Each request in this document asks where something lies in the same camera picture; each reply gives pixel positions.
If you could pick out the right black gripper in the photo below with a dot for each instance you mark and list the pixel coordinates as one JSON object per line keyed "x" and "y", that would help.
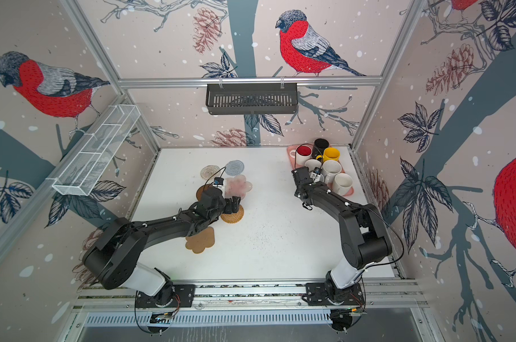
{"x": 298, "y": 190}

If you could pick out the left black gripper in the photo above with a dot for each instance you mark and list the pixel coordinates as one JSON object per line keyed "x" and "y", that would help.
{"x": 235, "y": 202}

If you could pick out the dark brown scratched round coaster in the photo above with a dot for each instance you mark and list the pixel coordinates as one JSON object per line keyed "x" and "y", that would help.
{"x": 201, "y": 190}

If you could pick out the rattan woven round coaster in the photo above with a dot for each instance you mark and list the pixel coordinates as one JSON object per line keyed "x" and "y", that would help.
{"x": 234, "y": 217}

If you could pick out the pink flower resin coaster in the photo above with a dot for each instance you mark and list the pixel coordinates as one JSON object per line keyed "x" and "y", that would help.
{"x": 237, "y": 186}

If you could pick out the beige woven round coaster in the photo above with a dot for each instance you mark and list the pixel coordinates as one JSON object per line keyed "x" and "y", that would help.
{"x": 209, "y": 171}

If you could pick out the blue woven round coaster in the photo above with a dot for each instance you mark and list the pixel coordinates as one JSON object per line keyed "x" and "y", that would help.
{"x": 234, "y": 168}

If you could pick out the light blue mug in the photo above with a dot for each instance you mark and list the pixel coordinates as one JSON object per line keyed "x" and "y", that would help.
{"x": 316, "y": 177}

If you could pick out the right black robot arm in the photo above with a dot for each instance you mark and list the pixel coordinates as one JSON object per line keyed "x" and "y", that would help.
{"x": 364, "y": 238}

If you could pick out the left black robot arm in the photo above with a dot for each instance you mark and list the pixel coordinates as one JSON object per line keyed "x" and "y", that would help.
{"x": 113, "y": 259}

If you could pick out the small white cup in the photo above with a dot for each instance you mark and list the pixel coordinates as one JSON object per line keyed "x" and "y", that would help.
{"x": 312, "y": 165}

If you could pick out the white mug red inside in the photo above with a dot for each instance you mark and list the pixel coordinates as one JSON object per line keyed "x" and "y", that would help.
{"x": 302, "y": 154}

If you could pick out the yellow mug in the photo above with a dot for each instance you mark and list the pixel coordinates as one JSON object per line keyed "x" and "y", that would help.
{"x": 329, "y": 154}

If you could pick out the black mug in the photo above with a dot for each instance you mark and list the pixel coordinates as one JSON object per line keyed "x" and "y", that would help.
{"x": 319, "y": 146}

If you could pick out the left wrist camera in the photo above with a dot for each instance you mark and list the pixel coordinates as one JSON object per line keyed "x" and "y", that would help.
{"x": 219, "y": 183}

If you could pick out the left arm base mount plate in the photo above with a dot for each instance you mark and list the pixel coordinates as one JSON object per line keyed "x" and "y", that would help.
{"x": 170, "y": 296}

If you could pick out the black hanging wire basket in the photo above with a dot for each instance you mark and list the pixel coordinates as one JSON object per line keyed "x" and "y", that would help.
{"x": 251, "y": 99}

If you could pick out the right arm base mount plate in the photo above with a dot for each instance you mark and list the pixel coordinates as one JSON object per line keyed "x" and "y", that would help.
{"x": 323, "y": 294}

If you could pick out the white mesh wire shelf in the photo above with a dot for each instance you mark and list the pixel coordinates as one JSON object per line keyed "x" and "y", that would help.
{"x": 85, "y": 169}

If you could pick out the aluminium front rail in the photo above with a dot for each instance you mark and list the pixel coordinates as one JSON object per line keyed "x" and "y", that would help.
{"x": 240, "y": 295}

